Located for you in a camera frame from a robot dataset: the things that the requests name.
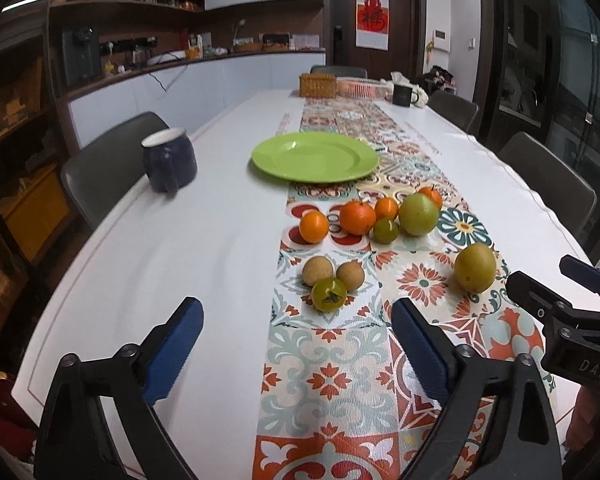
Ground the yellow-green round fruit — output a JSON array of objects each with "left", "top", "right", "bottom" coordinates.
[{"left": 454, "top": 243, "right": 496, "bottom": 294}]

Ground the large green fruit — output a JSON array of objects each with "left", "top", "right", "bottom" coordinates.
[{"left": 399, "top": 193, "right": 440, "bottom": 236}]

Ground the orange with stem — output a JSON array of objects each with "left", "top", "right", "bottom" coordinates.
[{"left": 418, "top": 186, "right": 443, "bottom": 209}]

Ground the small green tomato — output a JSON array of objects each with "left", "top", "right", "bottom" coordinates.
[{"left": 373, "top": 218, "right": 399, "bottom": 245}]

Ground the small orange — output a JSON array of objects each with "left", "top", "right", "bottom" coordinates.
[
  {"left": 299, "top": 210, "right": 329, "bottom": 244},
  {"left": 375, "top": 197, "right": 399, "bottom": 221}
]

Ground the brown longan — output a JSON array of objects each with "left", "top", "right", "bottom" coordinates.
[
  {"left": 301, "top": 256, "right": 334, "bottom": 287},
  {"left": 336, "top": 260, "right": 365, "bottom": 292}
]

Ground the large orange mandarin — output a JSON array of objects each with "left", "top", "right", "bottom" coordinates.
[{"left": 339, "top": 200, "right": 377, "bottom": 236}]

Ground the yellow-green tomato with calyx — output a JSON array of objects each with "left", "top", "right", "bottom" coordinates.
[{"left": 311, "top": 276, "right": 348, "bottom": 313}]

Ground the right near grey chair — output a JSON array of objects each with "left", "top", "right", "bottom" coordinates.
[{"left": 498, "top": 131, "right": 597, "bottom": 244}]

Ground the patterned table runner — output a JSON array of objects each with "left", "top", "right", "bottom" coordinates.
[{"left": 252, "top": 99, "right": 544, "bottom": 479}]

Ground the right far grey chair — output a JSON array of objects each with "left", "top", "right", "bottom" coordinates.
[{"left": 428, "top": 90, "right": 479, "bottom": 133}]

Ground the black mug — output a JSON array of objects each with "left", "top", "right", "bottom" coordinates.
[{"left": 391, "top": 84, "right": 419, "bottom": 107}]

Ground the left near grey chair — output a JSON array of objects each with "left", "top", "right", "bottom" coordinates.
[{"left": 61, "top": 112, "right": 168, "bottom": 230}]

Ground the white tissue cloth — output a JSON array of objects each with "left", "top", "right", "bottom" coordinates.
[{"left": 391, "top": 72, "right": 429, "bottom": 108}]

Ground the green plate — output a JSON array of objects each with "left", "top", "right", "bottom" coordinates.
[{"left": 251, "top": 131, "right": 379, "bottom": 184}]

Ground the dark wooden door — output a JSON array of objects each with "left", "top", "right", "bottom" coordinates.
[{"left": 323, "top": 0, "right": 427, "bottom": 79}]

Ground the fruit basket bowl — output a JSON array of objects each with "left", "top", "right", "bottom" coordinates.
[{"left": 336, "top": 77, "right": 392, "bottom": 101}]

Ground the end grey chair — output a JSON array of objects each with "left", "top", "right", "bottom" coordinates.
[{"left": 310, "top": 65, "right": 367, "bottom": 79}]

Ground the dark blue mug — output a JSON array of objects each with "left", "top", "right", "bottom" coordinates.
[{"left": 140, "top": 128, "right": 198, "bottom": 197}]

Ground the wicker basket box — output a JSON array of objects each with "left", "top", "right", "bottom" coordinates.
[{"left": 299, "top": 73, "right": 337, "bottom": 99}]

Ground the red door poster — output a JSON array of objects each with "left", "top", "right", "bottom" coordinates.
[{"left": 355, "top": 0, "right": 390, "bottom": 51}]

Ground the black wall appliance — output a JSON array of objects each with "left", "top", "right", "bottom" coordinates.
[{"left": 61, "top": 26, "right": 102, "bottom": 87}]

